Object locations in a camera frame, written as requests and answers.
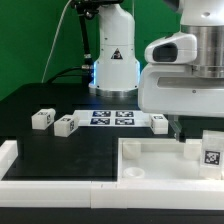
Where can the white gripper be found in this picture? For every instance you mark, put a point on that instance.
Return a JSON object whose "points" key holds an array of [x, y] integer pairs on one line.
{"points": [[168, 85]]}

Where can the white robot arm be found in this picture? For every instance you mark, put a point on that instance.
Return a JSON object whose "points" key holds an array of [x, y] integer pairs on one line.
{"points": [[117, 72]]}

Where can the white base tag plate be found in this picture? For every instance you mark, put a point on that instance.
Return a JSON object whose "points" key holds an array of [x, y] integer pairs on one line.
{"points": [[112, 118]]}

